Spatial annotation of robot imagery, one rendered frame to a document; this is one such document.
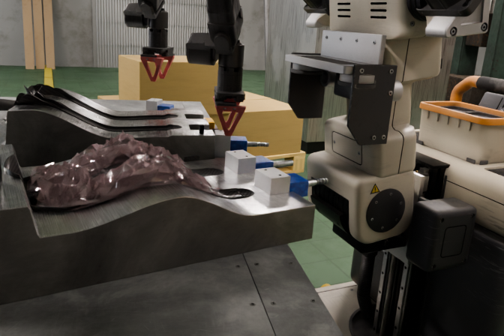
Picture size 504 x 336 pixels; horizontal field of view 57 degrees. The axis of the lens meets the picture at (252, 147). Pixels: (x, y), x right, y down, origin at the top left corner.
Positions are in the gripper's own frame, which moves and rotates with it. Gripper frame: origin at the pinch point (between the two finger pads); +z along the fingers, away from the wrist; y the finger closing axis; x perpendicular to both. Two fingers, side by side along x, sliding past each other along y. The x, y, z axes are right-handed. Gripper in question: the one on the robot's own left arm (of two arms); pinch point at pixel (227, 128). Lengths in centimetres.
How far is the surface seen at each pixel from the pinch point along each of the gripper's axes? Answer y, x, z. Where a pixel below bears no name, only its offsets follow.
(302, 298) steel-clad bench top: 60, 5, 6
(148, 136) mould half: 19.1, -16.6, -2.4
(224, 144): 3.1, -0.7, 3.1
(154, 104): -37.3, -19.7, 2.4
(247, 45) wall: -971, 120, 42
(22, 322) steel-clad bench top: 64, -25, 6
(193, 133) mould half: 16.8, -8.2, -2.9
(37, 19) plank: -823, -287, 8
